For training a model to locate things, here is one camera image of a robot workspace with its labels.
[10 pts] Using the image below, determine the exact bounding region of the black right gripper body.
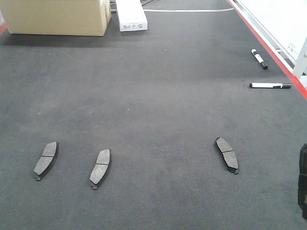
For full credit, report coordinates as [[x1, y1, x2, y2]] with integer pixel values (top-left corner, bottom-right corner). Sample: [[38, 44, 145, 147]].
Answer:
[[297, 143, 307, 220]]

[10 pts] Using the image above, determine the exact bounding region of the brake pad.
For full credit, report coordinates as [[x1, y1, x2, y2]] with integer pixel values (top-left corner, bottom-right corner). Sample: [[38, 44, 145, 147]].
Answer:
[[90, 149, 111, 190], [33, 142, 59, 181], [214, 137, 239, 174]]

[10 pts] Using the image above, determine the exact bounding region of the lower black white marker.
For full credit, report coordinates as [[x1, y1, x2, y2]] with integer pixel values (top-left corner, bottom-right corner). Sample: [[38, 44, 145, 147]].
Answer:
[[249, 82, 292, 89]]

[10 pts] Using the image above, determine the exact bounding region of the black white marker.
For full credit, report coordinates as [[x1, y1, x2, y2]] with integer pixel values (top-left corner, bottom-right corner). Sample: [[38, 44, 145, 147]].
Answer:
[[251, 49, 268, 69], [249, 82, 292, 89]]

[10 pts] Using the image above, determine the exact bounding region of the upper black white marker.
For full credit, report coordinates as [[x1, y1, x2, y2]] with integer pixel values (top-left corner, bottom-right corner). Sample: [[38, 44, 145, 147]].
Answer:
[[251, 49, 268, 69]]

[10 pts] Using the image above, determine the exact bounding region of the white long box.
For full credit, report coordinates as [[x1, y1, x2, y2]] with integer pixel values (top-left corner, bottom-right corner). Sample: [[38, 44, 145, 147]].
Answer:
[[116, 0, 148, 32]]

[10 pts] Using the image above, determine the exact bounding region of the cardboard box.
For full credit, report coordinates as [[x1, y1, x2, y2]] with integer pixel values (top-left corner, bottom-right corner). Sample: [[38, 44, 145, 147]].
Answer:
[[0, 0, 111, 36]]

